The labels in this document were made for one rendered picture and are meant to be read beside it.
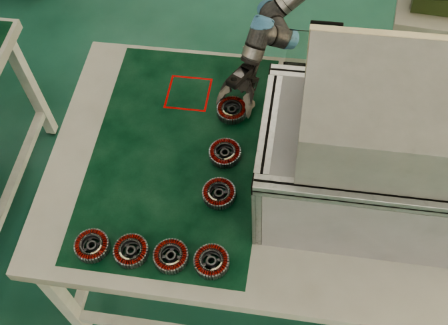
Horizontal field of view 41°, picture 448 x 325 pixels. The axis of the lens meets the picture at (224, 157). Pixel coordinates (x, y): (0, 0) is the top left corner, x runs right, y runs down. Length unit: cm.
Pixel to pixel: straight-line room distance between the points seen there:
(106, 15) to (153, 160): 177
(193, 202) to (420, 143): 84
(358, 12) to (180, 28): 105
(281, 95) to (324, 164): 34
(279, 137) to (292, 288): 48
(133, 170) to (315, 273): 71
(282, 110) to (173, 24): 194
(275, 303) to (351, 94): 69
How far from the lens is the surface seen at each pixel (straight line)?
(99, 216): 202
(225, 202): 194
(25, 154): 294
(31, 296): 282
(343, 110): 148
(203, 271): 184
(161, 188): 203
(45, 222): 207
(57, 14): 381
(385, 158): 146
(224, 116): 212
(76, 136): 222
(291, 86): 178
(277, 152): 164
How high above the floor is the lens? 249
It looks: 57 degrees down
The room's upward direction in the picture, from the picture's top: 5 degrees counter-clockwise
